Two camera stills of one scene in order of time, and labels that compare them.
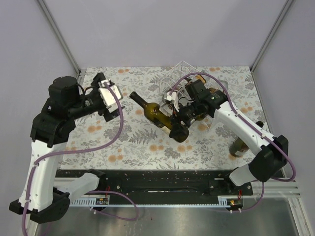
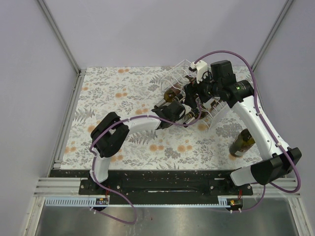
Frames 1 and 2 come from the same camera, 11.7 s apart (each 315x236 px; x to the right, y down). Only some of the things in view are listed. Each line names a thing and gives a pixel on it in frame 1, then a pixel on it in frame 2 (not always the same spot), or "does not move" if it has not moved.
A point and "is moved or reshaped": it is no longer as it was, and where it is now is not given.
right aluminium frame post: [283, 12] does not move
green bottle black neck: [178, 132] is moved or reshaped
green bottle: [238, 147] does not move
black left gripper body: [103, 109] -> [175, 119]
